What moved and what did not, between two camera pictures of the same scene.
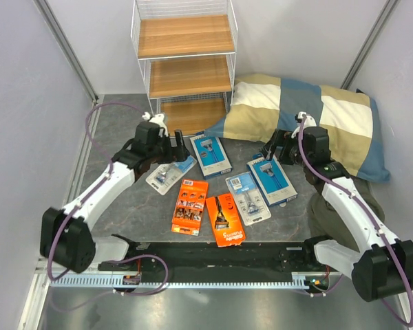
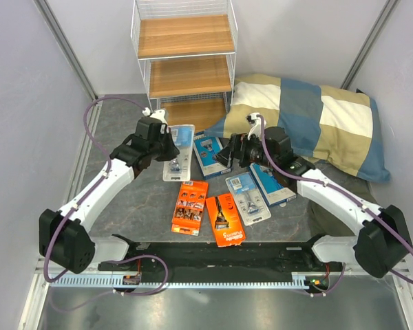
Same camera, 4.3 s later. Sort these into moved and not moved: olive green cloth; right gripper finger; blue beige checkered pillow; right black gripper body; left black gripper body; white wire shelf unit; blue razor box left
Moved: right gripper finger; right black gripper body
Not moved: blue razor box left; olive green cloth; left black gripper body; blue beige checkered pillow; white wire shelf unit
